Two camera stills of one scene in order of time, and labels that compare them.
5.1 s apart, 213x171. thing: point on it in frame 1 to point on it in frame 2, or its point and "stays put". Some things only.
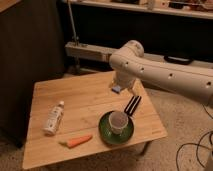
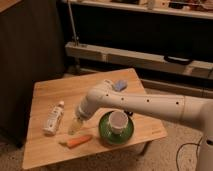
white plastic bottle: [54, 118] stays put
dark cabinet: [32, 48] stays put
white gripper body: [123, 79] to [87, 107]
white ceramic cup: [118, 120] stays put
